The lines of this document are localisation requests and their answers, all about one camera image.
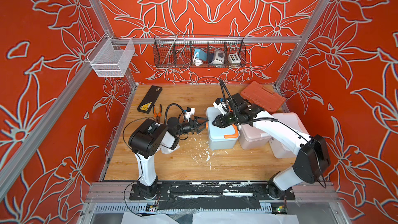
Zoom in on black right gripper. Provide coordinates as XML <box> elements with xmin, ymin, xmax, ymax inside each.
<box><xmin>210</xmin><ymin>112</ymin><xmax>239</xmax><ymax>130</ymax></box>

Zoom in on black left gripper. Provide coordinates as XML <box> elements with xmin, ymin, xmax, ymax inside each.
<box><xmin>174</xmin><ymin>119</ymin><xmax>208</xmax><ymax>139</ymax></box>

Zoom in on grey orange medicine chest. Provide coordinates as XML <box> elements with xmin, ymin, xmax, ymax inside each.
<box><xmin>206</xmin><ymin>107</ymin><xmax>239</xmax><ymax>150</ymax></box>

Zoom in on pink medicine chest box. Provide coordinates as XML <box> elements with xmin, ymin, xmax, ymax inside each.
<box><xmin>238</xmin><ymin>124</ymin><xmax>272</xmax><ymax>150</ymax></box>

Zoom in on white pink first aid kit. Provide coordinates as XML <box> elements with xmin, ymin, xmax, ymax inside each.
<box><xmin>270</xmin><ymin>113</ymin><xmax>309</xmax><ymax>159</ymax></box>

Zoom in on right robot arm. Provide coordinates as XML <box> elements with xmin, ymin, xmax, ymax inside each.
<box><xmin>212</xmin><ymin>93</ymin><xmax>331</xmax><ymax>200</ymax></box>

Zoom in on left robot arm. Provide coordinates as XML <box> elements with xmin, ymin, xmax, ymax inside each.
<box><xmin>128</xmin><ymin>116</ymin><xmax>208</xmax><ymax>199</ymax></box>

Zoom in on red plastic tool case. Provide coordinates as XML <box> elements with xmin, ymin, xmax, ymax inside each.
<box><xmin>240</xmin><ymin>82</ymin><xmax>286</xmax><ymax>114</ymax></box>

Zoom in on black warning label case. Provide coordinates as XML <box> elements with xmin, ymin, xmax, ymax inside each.
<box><xmin>137</xmin><ymin>86</ymin><xmax>163</xmax><ymax>114</ymax></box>

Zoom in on white button box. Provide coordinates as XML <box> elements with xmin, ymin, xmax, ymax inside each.
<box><xmin>228</xmin><ymin>53</ymin><xmax>241</xmax><ymax>67</ymax></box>

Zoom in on white device with dials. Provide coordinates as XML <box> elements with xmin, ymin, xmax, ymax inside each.
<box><xmin>210</xmin><ymin>49</ymin><xmax>225</xmax><ymax>66</ymax></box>

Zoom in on blue item in basket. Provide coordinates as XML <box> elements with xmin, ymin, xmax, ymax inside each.
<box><xmin>193</xmin><ymin>48</ymin><xmax>207</xmax><ymax>61</ymax></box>

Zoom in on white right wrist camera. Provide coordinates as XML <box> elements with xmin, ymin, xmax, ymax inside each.
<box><xmin>213</xmin><ymin>97</ymin><xmax>229</xmax><ymax>116</ymax></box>

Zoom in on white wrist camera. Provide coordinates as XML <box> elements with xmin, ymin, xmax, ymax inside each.
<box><xmin>213</xmin><ymin>97</ymin><xmax>229</xmax><ymax>116</ymax></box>
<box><xmin>184</xmin><ymin>107</ymin><xmax>195</xmax><ymax>121</ymax></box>

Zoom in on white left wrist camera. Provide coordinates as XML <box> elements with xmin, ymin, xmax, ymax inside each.
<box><xmin>184</xmin><ymin>107</ymin><xmax>195</xmax><ymax>121</ymax></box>

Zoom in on orange handled pliers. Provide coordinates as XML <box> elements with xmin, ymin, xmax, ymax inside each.
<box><xmin>152</xmin><ymin>104</ymin><xmax>163</xmax><ymax>123</ymax></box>

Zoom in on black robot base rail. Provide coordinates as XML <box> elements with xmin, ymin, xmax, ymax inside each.
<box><xmin>129</xmin><ymin>181</ymin><xmax>296</xmax><ymax>201</ymax></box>

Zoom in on black wire wall basket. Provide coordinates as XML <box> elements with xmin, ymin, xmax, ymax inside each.
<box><xmin>153</xmin><ymin>34</ymin><xmax>247</xmax><ymax>68</ymax></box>

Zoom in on aluminium horizontal back rail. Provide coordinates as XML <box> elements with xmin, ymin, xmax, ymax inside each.
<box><xmin>111</xmin><ymin>36</ymin><xmax>302</xmax><ymax>46</ymax></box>

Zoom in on white wire mesh basket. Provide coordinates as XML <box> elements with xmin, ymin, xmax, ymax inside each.
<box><xmin>88</xmin><ymin>38</ymin><xmax>135</xmax><ymax>77</ymax></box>

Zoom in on aluminium frame post right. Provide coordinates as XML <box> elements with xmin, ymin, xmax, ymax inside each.
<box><xmin>274</xmin><ymin>0</ymin><xmax>330</xmax><ymax>90</ymax></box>

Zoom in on aluminium frame post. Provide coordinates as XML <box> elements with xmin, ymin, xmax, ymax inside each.
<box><xmin>274</xmin><ymin>0</ymin><xmax>330</xmax><ymax>90</ymax></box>
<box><xmin>89</xmin><ymin>0</ymin><xmax>137</xmax><ymax>89</ymax></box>

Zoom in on aluminium frame post left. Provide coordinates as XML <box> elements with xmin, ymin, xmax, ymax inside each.
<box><xmin>89</xmin><ymin>0</ymin><xmax>137</xmax><ymax>89</ymax></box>

